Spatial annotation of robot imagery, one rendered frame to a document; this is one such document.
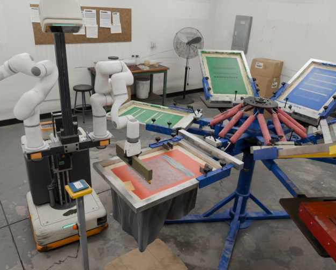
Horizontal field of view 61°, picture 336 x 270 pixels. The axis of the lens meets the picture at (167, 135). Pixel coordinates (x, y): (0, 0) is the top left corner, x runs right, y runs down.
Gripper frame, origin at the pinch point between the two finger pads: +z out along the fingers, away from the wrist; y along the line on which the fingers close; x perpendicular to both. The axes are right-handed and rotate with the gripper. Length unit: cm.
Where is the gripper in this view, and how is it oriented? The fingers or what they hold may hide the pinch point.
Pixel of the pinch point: (132, 160)
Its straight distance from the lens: 185.3
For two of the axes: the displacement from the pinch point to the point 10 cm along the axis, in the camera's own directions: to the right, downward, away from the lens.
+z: -0.6, 9.1, 4.2
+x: 6.1, 3.7, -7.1
